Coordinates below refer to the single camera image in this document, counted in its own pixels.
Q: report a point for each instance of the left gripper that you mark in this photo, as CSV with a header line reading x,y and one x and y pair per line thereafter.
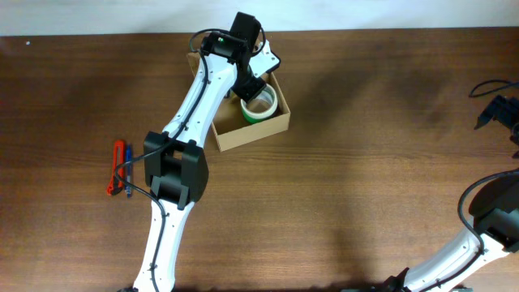
x,y
250,91

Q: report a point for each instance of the blue pen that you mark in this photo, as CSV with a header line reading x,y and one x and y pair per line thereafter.
x,y
128,171

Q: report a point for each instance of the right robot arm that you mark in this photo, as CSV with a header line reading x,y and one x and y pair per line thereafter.
x,y
488,211

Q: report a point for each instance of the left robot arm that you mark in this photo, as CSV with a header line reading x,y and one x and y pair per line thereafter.
x,y
176,169

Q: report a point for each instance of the white masking tape roll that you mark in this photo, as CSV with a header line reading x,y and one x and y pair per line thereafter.
x,y
268,94

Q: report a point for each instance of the green tape roll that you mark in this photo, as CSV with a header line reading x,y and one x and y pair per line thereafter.
x,y
258,111

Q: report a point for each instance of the orange utility knife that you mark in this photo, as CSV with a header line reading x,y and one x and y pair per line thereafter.
x,y
115,184

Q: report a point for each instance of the brown cardboard box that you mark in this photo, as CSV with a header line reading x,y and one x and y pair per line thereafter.
x,y
251,130

